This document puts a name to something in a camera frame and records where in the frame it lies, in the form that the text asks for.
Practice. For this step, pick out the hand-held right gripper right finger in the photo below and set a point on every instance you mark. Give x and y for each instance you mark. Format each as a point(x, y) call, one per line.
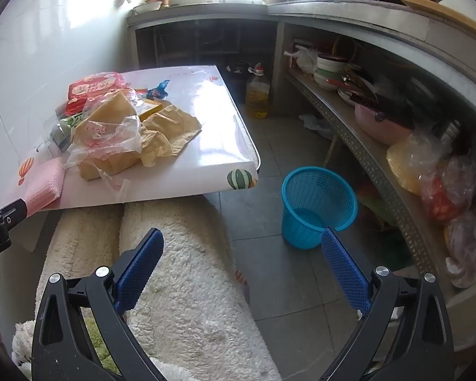
point(343, 266)

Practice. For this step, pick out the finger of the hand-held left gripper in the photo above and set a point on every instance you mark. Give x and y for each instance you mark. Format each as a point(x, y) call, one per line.
point(12, 212)

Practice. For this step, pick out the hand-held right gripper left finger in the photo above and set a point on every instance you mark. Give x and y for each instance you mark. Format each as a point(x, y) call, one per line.
point(141, 270)

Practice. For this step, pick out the blue plastic mesh basket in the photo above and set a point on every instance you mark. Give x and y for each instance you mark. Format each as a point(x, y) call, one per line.
point(305, 230)

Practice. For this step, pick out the translucent plastic wrapper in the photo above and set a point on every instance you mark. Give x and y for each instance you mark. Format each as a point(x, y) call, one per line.
point(49, 143)

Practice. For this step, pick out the green packet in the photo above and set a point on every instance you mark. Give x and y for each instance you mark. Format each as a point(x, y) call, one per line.
point(69, 125)

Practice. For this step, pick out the clear plastic bag red print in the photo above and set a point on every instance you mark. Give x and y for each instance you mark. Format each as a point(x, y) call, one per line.
point(103, 137)

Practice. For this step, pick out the large kraft paper bag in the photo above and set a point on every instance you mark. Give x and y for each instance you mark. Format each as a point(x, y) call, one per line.
point(111, 108)

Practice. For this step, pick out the red snack bag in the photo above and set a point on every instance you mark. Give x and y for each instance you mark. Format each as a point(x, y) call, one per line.
point(91, 89)

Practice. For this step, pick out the yellow white box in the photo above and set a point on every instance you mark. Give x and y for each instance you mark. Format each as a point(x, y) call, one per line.
point(148, 111)

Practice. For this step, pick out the blue wrapper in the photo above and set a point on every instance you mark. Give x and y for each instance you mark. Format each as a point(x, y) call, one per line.
point(160, 88)

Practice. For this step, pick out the pink cloth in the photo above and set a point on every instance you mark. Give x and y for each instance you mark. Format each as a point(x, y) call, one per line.
point(43, 184)

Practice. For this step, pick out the yellow plastic bag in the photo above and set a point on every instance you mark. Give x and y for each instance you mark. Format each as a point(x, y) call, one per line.
point(408, 162)

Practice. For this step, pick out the pale pink plastic bag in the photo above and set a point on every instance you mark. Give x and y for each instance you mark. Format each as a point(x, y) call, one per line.
point(468, 246)

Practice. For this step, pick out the clear bag red contents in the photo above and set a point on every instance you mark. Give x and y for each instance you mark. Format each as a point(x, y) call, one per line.
point(448, 192)

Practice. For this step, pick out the crumpled white floor bag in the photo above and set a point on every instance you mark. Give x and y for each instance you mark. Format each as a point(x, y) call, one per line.
point(315, 125)

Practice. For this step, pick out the pink cooking pot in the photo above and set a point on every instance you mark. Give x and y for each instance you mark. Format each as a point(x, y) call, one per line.
point(380, 127)

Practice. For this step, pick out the balloon print plastic tablecloth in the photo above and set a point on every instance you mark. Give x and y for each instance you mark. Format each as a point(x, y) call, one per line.
point(210, 127)

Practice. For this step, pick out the stack of white plates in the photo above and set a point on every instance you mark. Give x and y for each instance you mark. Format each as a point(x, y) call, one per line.
point(347, 95)

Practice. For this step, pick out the cooking oil bottle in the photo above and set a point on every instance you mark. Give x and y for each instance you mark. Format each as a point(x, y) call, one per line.
point(257, 97)

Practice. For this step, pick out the stack of white bowls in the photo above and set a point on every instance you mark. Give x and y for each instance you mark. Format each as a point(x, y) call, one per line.
point(328, 72)

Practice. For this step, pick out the white plastic bag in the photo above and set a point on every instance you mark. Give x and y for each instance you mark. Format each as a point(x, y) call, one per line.
point(303, 59)

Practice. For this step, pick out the black bag under counter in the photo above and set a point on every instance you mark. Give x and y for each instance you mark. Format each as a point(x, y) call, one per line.
point(238, 67)

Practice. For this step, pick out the white drain pipes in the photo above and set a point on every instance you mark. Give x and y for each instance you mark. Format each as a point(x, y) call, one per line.
point(222, 39)

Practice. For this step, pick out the white basin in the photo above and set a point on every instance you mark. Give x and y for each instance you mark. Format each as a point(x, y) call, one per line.
point(148, 7)

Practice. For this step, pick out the concrete kitchen counter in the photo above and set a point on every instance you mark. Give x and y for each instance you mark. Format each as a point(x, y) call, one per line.
point(341, 12)

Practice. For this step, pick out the copper pot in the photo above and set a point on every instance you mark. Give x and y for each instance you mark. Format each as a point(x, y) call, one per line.
point(160, 0)

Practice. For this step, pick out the wooden cutting board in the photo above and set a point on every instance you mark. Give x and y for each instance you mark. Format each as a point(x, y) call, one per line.
point(440, 12)

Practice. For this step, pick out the wooden support post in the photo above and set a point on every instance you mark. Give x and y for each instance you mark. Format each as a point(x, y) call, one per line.
point(331, 151)

